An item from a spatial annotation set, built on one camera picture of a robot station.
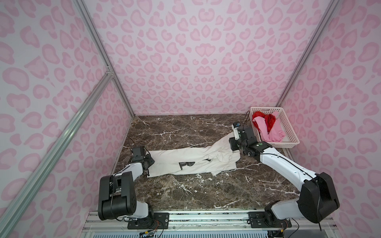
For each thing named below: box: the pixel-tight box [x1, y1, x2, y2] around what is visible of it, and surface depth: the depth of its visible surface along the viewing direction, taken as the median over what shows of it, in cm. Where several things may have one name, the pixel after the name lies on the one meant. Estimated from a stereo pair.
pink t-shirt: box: [252, 111, 286, 143], surface depth 102 cm
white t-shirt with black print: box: [146, 132, 241, 178], surface depth 94 cm
